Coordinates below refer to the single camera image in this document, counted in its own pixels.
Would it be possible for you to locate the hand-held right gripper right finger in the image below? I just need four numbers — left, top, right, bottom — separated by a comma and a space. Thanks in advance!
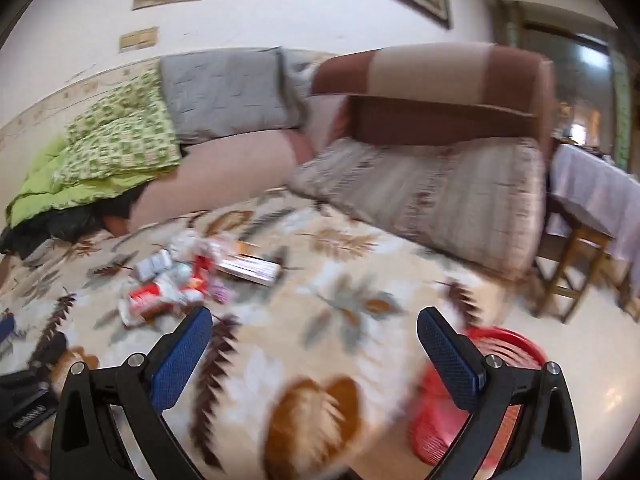
416, 306, 583, 480

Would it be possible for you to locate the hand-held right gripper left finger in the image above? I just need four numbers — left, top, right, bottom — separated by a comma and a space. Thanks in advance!
50, 305, 214, 480

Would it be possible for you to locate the red white snack packet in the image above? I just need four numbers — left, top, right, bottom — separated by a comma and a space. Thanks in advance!
117, 280, 201, 328

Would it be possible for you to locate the red plastic basket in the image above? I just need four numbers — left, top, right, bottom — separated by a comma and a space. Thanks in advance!
407, 326, 548, 466

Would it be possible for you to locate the small white box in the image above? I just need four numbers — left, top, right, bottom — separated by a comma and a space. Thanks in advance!
132, 250, 173, 281

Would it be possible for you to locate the long striped box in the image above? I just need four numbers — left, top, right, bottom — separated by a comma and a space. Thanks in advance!
215, 252, 282, 287

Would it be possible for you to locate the white paper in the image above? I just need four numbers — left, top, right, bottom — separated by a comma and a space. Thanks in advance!
170, 230, 236, 261

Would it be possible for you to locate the dark cloth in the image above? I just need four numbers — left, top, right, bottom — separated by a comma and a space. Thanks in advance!
0, 187, 151, 261

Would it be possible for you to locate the leaf-print blanket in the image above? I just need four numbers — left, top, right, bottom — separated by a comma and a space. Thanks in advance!
0, 187, 506, 480

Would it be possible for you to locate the striped pillow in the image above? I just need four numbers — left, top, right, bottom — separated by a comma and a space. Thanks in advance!
289, 137, 548, 281

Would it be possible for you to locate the dark wooden stool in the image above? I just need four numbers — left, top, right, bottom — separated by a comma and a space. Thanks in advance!
532, 195, 613, 323

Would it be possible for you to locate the green patterned quilt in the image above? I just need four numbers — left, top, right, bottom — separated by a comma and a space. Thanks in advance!
5, 67, 183, 228

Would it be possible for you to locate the table with lilac cloth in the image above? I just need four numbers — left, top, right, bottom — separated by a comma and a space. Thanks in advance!
547, 142, 640, 273

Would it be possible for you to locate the grey quilted cushion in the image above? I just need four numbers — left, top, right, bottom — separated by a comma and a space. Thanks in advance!
160, 47, 321, 143

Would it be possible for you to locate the brown and pink sofa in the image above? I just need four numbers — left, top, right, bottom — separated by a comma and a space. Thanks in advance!
105, 42, 558, 241

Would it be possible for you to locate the wooden framed glass partition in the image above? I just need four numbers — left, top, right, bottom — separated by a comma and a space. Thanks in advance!
492, 0, 633, 171

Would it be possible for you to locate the small wall plaque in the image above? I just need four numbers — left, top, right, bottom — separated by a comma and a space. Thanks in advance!
118, 26, 160, 52

